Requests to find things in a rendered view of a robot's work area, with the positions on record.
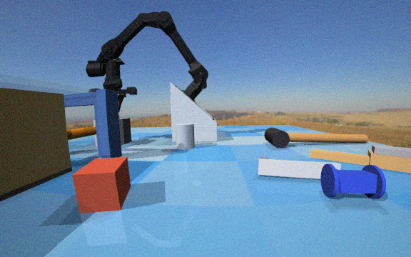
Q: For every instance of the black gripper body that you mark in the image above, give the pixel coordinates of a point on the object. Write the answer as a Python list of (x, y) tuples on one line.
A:
[(128, 90)]

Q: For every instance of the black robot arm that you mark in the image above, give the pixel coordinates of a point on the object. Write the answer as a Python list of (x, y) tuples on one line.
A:
[(105, 63)]

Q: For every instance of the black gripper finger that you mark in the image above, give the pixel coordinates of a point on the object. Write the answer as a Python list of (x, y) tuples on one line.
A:
[(120, 99)]

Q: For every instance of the black-headed mallet with wooden handle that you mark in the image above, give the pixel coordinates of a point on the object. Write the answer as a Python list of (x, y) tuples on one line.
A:
[(280, 139)]

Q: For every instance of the grey cylinder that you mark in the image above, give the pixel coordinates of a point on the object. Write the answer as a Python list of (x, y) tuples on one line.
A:
[(185, 136)]

